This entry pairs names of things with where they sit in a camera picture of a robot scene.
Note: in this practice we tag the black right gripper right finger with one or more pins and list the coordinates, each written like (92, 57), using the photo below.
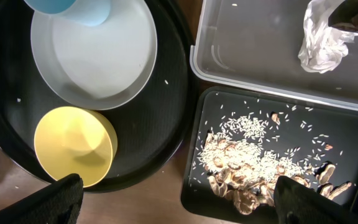
(297, 204)

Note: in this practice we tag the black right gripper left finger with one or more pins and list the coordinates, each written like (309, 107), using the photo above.
(57, 203)

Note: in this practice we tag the food scraps pile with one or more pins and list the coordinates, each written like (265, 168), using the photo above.
(239, 161)

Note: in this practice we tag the rectangular black tray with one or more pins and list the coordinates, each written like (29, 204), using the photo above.
(308, 134)

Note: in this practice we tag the light blue cup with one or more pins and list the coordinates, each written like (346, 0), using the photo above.
(86, 12)

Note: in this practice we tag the yellow bowl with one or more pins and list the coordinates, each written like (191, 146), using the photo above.
(70, 140)

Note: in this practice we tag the white tissue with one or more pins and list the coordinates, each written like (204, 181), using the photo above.
(323, 47)

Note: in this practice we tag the grey plate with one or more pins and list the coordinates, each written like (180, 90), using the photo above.
(101, 67)

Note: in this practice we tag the gold snack wrapper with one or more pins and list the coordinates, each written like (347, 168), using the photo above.
(345, 16)

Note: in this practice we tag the round black tray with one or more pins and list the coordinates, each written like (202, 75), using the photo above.
(150, 128)

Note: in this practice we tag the clear plastic bin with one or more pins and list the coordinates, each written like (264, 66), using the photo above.
(254, 45)

